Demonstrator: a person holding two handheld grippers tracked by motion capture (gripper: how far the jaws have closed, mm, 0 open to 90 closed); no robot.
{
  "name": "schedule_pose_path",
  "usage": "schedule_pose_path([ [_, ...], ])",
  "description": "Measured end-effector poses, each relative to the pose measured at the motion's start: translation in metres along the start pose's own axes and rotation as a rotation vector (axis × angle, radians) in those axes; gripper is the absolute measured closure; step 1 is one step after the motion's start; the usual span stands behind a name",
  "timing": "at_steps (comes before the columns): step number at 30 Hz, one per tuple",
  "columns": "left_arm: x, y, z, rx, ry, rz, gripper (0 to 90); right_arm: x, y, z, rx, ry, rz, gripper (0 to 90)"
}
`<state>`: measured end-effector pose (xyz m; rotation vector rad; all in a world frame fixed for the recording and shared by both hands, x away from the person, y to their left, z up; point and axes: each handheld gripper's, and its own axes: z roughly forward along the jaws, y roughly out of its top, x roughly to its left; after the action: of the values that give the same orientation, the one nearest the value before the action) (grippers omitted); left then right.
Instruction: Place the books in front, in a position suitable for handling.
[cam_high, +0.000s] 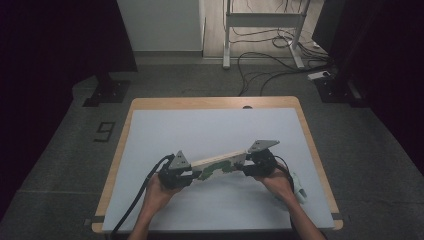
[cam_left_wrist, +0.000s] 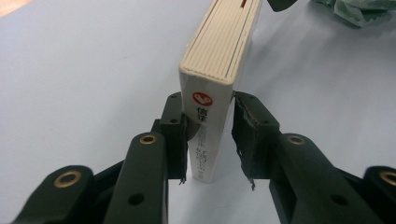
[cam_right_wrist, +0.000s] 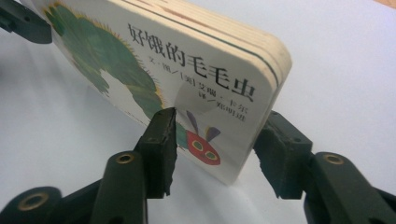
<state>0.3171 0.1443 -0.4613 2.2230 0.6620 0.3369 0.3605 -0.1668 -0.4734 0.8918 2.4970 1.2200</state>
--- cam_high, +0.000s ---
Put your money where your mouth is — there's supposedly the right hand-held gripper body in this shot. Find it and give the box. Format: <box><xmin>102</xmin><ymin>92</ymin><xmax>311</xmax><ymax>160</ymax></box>
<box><xmin>245</xmin><ymin>139</ymin><xmax>281</xmax><ymax>178</ymax></box>

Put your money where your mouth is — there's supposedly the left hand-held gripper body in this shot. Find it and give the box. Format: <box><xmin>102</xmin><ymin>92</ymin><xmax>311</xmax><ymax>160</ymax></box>
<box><xmin>158</xmin><ymin>150</ymin><xmax>195</xmax><ymax>191</ymax></box>

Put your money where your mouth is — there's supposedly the caterpillar picture book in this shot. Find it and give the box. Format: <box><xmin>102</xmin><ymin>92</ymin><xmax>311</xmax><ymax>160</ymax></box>
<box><xmin>191</xmin><ymin>149</ymin><xmax>250</xmax><ymax>182</ymax></box>

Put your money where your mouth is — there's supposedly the light green cloth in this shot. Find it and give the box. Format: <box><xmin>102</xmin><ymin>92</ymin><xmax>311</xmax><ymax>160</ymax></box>
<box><xmin>289</xmin><ymin>171</ymin><xmax>308</xmax><ymax>205</ymax></box>

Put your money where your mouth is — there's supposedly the person's left hand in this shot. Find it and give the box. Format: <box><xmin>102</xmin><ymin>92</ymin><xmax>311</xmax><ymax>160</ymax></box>
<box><xmin>143</xmin><ymin>173</ymin><xmax>184</xmax><ymax>215</ymax></box>

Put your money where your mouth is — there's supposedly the person's right hand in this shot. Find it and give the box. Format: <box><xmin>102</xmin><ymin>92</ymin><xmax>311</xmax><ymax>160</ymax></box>
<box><xmin>254</xmin><ymin>165</ymin><xmax>297</xmax><ymax>205</ymax></box>

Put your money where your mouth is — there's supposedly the light blue table mat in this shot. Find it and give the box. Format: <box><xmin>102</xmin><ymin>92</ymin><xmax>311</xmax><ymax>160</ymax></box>
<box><xmin>102</xmin><ymin>107</ymin><xmax>335</xmax><ymax>233</ymax></box>

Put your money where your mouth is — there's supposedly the black stand base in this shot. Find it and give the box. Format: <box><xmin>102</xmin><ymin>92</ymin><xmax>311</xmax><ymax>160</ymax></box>
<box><xmin>314</xmin><ymin>75</ymin><xmax>368</xmax><ymax>108</ymax></box>
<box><xmin>82</xmin><ymin>71</ymin><xmax>131</xmax><ymax>108</ymax></box>

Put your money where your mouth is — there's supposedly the white power strip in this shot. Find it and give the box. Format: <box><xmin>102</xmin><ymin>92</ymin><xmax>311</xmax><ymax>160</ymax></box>
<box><xmin>307</xmin><ymin>70</ymin><xmax>332</xmax><ymax>82</ymax></box>

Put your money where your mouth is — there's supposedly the white partition panel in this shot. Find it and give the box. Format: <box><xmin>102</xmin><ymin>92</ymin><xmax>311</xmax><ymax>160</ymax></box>
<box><xmin>116</xmin><ymin>0</ymin><xmax>205</xmax><ymax>53</ymax></box>

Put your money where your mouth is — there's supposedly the dark curtain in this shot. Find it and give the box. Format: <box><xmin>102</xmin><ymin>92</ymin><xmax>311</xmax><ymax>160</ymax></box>
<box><xmin>312</xmin><ymin>0</ymin><xmax>424</xmax><ymax>174</ymax></box>
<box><xmin>0</xmin><ymin>0</ymin><xmax>138</xmax><ymax>221</ymax></box>

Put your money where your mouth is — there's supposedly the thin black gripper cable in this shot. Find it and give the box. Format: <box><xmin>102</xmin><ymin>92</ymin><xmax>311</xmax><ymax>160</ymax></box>
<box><xmin>274</xmin><ymin>155</ymin><xmax>297</xmax><ymax>194</ymax></box>

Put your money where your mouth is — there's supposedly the thick black gripper cable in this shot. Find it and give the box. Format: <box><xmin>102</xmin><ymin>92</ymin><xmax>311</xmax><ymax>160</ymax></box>
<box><xmin>109</xmin><ymin>153</ymin><xmax>176</xmax><ymax>240</ymax></box>

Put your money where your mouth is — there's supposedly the black floor cable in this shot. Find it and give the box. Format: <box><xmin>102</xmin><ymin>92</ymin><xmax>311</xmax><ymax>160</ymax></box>
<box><xmin>259</xmin><ymin>63</ymin><xmax>334</xmax><ymax>97</ymax></box>
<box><xmin>237</xmin><ymin>51</ymin><xmax>301</xmax><ymax>98</ymax></box>

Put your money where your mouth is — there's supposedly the tangle of black cables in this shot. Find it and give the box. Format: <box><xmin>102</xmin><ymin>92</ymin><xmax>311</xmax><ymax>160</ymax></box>
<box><xmin>229</xmin><ymin>26</ymin><xmax>329</xmax><ymax>63</ymax></box>

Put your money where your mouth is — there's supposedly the white desk frame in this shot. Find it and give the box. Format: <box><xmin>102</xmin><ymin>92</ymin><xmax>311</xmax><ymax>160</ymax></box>
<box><xmin>222</xmin><ymin>0</ymin><xmax>313</xmax><ymax>70</ymax></box>

